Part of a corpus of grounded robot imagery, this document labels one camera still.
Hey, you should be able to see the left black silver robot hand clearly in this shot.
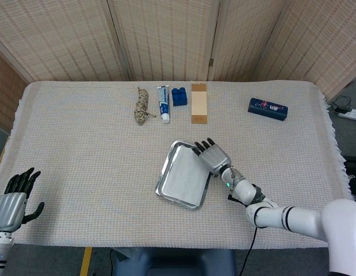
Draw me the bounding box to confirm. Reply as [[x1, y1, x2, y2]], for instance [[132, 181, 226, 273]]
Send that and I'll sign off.
[[0, 167, 45, 233]]

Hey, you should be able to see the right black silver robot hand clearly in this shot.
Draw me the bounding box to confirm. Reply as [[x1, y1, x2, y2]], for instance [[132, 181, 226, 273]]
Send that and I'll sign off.
[[192, 137, 232, 177]]

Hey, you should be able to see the white paper sheet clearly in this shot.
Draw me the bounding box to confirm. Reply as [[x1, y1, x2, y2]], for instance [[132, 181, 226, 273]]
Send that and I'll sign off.
[[161, 145, 212, 206]]

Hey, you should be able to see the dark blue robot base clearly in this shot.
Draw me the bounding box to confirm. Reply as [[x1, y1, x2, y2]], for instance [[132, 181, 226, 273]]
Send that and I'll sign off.
[[113, 247, 238, 276]]

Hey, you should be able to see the metal tray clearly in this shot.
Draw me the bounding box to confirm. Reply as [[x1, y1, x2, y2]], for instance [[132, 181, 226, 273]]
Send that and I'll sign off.
[[155, 140, 213, 211]]

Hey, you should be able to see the dark blue box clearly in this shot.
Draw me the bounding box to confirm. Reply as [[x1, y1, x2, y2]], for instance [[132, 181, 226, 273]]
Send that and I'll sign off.
[[247, 97, 289, 121]]

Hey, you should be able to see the wooden block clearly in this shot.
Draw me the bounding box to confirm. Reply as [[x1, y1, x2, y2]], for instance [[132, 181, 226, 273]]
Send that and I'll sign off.
[[190, 83, 208, 125]]

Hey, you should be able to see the blue toy building block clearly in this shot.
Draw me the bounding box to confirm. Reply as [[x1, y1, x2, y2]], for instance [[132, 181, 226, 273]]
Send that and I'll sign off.
[[171, 87, 189, 108]]

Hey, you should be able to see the blue white toothpaste tube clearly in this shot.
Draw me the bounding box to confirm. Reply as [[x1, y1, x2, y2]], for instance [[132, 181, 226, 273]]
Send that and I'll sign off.
[[157, 85, 171, 124]]

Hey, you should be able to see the white woven tablecloth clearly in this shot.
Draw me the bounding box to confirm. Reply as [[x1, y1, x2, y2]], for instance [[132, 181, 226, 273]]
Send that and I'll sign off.
[[0, 80, 354, 251]]

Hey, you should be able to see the beige woven folding screen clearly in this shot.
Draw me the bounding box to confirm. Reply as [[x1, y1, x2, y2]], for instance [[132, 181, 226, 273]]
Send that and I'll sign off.
[[0, 0, 356, 101]]

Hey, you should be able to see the white power strip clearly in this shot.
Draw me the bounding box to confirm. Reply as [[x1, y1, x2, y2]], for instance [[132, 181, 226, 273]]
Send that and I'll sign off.
[[337, 108, 356, 121]]

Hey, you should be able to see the coiled beige rope bundle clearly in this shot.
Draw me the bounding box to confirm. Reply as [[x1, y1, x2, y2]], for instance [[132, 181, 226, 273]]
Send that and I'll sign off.
[[133, 87, 157, 127]]

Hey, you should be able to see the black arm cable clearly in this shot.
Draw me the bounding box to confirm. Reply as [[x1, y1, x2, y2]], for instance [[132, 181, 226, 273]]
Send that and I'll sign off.
[[242, 226, 259, 276]]

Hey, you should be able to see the thin black floor cable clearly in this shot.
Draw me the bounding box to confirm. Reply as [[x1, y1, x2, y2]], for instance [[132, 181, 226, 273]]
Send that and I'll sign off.
[[108, 248, 117, 276]]

